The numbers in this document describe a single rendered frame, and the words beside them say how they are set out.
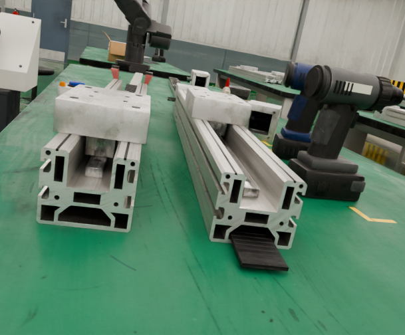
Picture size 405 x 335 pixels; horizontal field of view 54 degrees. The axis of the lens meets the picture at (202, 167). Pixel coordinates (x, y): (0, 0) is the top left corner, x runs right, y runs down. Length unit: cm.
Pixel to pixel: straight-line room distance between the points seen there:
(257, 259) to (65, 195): 21
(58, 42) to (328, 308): 1191
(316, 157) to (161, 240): 35
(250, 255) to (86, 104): 25
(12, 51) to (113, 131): 90
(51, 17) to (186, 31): 371
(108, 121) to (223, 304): 25
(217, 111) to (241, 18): 1211
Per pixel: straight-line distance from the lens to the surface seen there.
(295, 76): 93
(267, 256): 45
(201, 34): 1246
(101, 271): 39
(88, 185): 46
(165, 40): 124
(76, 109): 49
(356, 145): 293
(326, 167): 71
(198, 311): 35
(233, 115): 76
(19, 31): 142
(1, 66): 132
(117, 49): 331
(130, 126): 49
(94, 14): 1215
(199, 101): 74
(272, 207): 49
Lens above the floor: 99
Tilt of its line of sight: 16 degrees down
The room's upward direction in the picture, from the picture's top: 10 degrees clockwise
